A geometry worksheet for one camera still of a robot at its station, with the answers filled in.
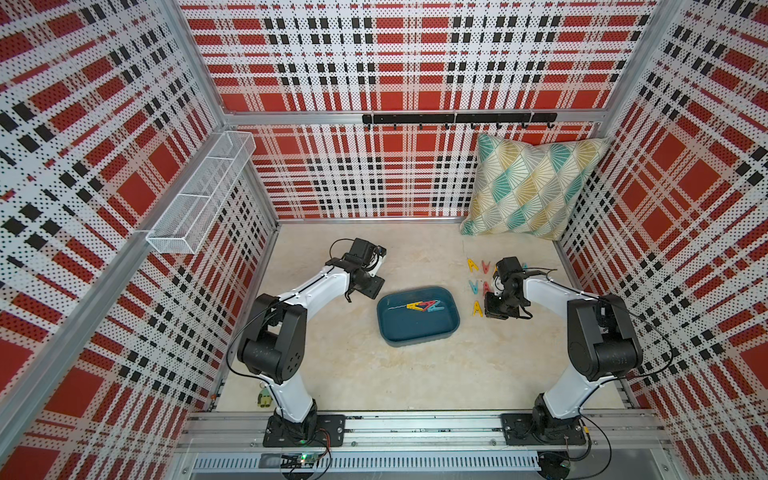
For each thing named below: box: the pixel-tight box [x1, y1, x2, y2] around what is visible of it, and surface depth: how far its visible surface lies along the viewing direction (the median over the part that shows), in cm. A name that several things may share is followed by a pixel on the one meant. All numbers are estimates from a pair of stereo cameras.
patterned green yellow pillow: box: [460, 133, 611, 241], surface depth 95 cm
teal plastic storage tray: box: [377, 286, 461, 347], surface depth 96 cm
